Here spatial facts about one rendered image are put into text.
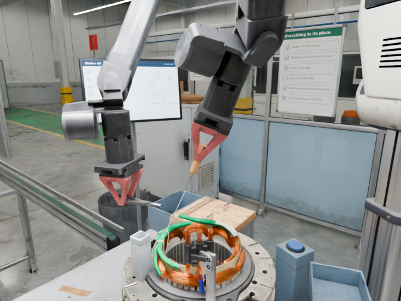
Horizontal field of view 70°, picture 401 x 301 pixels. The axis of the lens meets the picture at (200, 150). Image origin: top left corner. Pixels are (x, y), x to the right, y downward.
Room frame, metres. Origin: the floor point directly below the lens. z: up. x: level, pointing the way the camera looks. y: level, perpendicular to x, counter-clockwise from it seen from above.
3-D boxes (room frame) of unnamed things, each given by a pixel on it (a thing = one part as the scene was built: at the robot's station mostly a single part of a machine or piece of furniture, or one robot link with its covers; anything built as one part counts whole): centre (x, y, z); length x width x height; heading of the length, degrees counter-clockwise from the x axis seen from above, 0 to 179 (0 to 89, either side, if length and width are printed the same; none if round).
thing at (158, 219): (0.91, 0.08, 0.92); 0.17 x 0.11 x 0.28; 143
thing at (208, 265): (0.40, -0.01, 1.20); 0.02 x 0.01 x 0.03; 48
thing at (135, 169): (0.59, 0.17, 1.26); 0.07 x 0.07 x 0.09; 72
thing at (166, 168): (3.27, 0.31, 0.60); 1.02 x 0.55 x 1.20; 50
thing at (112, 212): (2.08, 0.60, 0.39); 0.39 x 0.39 x 0.35
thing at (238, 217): (0.82, -0.04, 1.05); 0.20 x 0.19 x 0.02; 53
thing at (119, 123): (0.59, 0.18, 1.39); 0.07 x 0.06 x 0.07; 104
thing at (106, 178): (0.59, 0.17, 1.26); 0.07 x 0.07 x 0.09; 72
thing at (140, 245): (0.50, 0.12, 1.14); 0.03 x 0.03 x 0.09; 56
